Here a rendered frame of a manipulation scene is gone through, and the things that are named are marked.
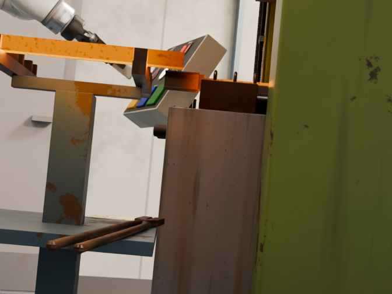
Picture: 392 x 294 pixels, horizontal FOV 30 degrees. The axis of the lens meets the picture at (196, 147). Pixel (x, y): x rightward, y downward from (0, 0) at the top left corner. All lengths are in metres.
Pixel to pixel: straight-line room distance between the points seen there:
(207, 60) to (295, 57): 0.94
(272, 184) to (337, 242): 0.14
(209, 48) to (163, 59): 1.11
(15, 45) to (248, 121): 0.58
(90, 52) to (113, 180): 3.48
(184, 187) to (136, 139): 3.07
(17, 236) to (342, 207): 0.54
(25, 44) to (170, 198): 0.54
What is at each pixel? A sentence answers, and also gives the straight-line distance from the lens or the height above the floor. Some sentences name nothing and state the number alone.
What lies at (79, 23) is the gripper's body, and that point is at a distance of 2.10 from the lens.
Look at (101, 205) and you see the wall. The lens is 4.53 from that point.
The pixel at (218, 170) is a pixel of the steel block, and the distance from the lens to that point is 1.49.
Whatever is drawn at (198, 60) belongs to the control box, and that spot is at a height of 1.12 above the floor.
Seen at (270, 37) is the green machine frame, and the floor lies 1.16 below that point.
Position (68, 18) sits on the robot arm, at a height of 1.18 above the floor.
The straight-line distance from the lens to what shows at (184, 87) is 1.72.
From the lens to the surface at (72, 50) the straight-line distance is 1.08.
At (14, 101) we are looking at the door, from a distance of 4.44.
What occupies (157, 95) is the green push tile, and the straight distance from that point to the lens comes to 2.15.
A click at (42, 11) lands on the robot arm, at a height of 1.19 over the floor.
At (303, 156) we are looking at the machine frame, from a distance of 1.23.
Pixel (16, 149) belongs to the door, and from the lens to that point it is 4.43.
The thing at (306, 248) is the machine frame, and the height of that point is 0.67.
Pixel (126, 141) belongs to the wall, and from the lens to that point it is 4.54.
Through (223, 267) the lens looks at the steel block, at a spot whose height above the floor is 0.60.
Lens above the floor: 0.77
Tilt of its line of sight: 2 degrees up
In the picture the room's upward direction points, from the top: 5 degrees clockwise
